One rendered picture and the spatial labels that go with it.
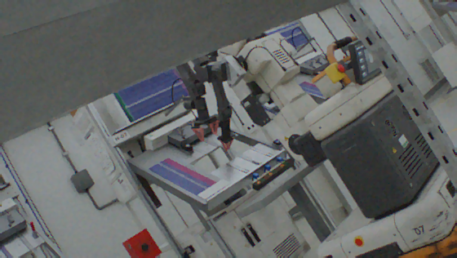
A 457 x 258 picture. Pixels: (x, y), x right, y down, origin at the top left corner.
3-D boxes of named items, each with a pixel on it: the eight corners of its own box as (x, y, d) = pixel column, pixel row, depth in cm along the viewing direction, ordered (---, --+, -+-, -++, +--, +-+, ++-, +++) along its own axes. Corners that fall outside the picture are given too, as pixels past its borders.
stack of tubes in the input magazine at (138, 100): (191, 94, 334) (171, 63, 336) (133, 122, 302) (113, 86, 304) (184, 102, 343) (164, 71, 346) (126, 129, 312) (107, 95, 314)
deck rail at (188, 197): (208, 211, 255) (207, 202, 252) (206, 213, 254) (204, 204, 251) (130, 166, 299) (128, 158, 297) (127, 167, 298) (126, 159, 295)
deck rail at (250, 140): (286, 157, 297) (286, 149, 294) (285, 159, 296) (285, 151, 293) (206, 126, 342) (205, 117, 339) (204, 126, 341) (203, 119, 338)
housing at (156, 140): (208, 130, 339) (206, 111, 332) (154, 158, 308) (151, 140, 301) (200, 126, 344) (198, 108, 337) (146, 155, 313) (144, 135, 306)
